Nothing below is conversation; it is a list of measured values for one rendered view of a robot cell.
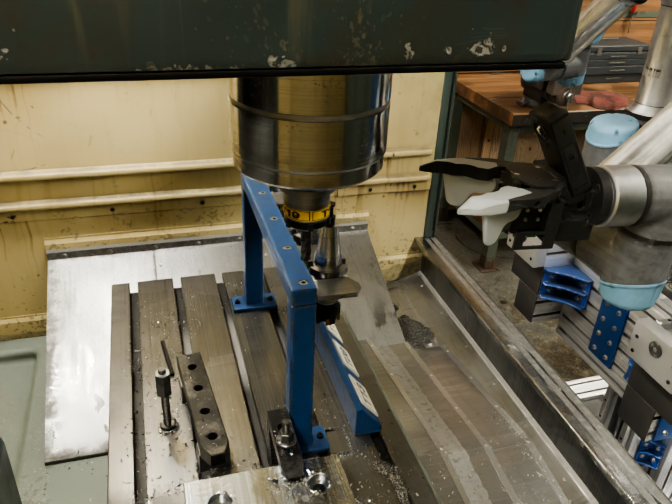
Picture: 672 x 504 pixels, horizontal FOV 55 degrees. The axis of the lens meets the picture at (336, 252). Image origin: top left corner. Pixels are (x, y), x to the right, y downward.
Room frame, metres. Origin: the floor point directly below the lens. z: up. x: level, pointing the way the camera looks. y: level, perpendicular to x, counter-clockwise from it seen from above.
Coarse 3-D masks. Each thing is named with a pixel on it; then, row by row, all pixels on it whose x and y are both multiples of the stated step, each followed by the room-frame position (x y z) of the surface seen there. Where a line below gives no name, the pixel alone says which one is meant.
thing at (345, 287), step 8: (320, 280) 0.83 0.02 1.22; (328, 280) 0.83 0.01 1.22; (336, 280) 0.83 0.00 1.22; (344, 280) 0.83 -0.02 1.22; (352, 280) 0.84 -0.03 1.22; (320, 288) 0.81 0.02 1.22; (328, 288) 0.81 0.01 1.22; (336, 288) 0.81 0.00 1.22; (344, 288) 0.81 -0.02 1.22; (352, 288) 0.81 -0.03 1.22; (360, 288) 0.82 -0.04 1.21; (320, 296) 0.79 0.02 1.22; (328, 296) 0.79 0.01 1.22; (336, 296) 0.79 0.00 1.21; (344, 296) 0.79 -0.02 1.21; (352, 296) 0.80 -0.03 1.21
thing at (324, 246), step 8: (336, 224) 0.87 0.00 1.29; (320, 232) 0.86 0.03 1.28; (328, 232) 0.86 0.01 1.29; (336, 232) 0.86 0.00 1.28; (320, 240) 0.86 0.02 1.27; (328, 240) 0.85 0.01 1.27; (336, 240) 0.86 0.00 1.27; (320, 248) 0.86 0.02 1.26; (328, 248) 0.85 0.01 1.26; (336, 248) 0.86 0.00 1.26; (320, 256) 0.85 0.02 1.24; (328, 256) 0.85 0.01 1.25; (336, 256) 0.86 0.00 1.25; (320, 264) 0.85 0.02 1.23; (328, 264) 0.85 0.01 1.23; (336, 264) 0.85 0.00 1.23
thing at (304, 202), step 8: (288, 200) 0.61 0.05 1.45; (296, 200) 0.61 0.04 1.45; (304, 200) 0.60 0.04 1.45; (312, 200) 0.61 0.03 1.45; (320, 200) 0.61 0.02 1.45; (328, 200) 0.62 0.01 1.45; (296, 208) 0.61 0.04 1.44; (304, 208) 0.60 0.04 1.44; (312, 208) 0.61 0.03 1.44; (320, 208) 0.61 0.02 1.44; (328, 216) 0.62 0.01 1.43
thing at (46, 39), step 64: (0, 0) 0.44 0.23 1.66; (64, 0) 0.45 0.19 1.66; (128, 0) 0.46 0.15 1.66; (192, 0) 0.47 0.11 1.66; (256, 0) 0.49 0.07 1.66; (320, 0) 0.50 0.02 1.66; (384, 0) 0.52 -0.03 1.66; (448, 0) 0.53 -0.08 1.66; (512, 0) 0.55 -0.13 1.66; (576, 0) 0.57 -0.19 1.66; (0, 64) 0.44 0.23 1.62; (64, 64) 0.45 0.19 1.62; (128, 64) 0.46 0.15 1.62; (192, 64) 0.48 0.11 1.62; (256, 64) 0.49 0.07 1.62; (320, 64) 0.51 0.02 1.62; (384, 64) 0.52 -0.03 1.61; (448, 64) 0.54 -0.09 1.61; (512, 64) 0.56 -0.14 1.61
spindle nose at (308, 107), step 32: (256, 96) 0.56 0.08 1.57; (288, 96) 0.55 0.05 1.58; (320, 96) 0.55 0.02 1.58; (352, 96) 0.56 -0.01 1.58; (384, 96) 0.59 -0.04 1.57; (256, 128) 0.56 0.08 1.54; (288, 128) 0.55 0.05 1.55; (320, 128) 0.55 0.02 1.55; (352, 128) 0.56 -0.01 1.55; (384, 128) 0.60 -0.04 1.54; (256, 160) 0.56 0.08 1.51; (288, 160) 0.55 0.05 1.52; (320, 160) 0.55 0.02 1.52; (352, 160) 0.56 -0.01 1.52
